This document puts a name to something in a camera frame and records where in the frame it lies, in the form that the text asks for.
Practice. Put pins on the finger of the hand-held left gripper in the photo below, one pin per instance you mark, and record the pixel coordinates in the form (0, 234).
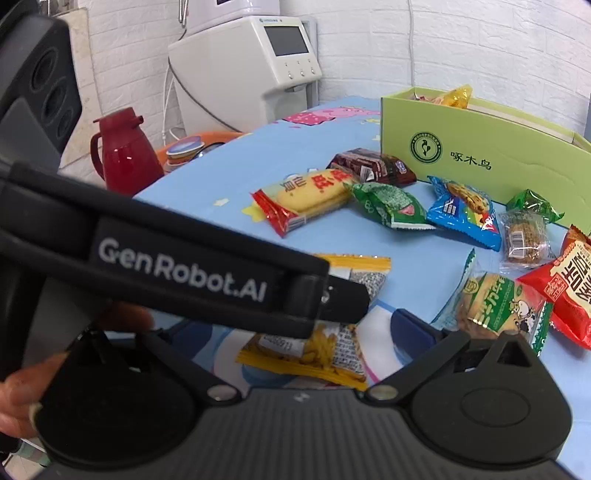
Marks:
(341, 300)

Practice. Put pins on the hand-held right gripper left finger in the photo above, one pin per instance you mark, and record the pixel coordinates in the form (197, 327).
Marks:
(184, 364)

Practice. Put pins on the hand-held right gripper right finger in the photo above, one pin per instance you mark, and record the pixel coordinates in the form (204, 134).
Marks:
(413, 330)

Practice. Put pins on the yellow striped noodle snack packet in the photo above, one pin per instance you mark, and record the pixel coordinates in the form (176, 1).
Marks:
(332, 350)

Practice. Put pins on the green white biscuit packet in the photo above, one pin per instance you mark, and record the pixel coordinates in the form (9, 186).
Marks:
(498, 304)

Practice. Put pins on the green candy packet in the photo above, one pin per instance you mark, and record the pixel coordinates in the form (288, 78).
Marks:
(392, 205)

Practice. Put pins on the yellow cake packet red ends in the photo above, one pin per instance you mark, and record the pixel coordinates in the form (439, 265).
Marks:
(304, 198)

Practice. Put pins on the blue snack packet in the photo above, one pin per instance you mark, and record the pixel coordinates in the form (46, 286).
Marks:
(461, 217)

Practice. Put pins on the dark brown chocolate packet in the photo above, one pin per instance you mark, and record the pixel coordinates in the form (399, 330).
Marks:
(369, 166)

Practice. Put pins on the small clear brown cake packet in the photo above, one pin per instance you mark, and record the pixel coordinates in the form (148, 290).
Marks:
(526, 240)

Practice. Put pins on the red snack packet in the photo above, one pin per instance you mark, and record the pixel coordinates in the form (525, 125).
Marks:
(568, 290)

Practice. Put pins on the small green snack packet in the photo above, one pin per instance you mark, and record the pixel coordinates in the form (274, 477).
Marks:
(531, 203)

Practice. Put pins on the green cardboard box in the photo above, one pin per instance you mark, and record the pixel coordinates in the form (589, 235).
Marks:
(485, 147)

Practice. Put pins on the person's left hand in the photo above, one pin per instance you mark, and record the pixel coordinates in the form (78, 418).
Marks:
(18, 397)

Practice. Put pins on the red thermos jug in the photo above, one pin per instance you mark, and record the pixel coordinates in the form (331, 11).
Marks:
(129, 161)

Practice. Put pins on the stack of bowls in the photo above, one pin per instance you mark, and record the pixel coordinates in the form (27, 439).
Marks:
(184, 147)

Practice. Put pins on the orange plastic basin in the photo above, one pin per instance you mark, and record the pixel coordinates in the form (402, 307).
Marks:
(221, 136)

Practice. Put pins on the white machine with screen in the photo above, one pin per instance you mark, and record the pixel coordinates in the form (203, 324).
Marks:
(231, 78)

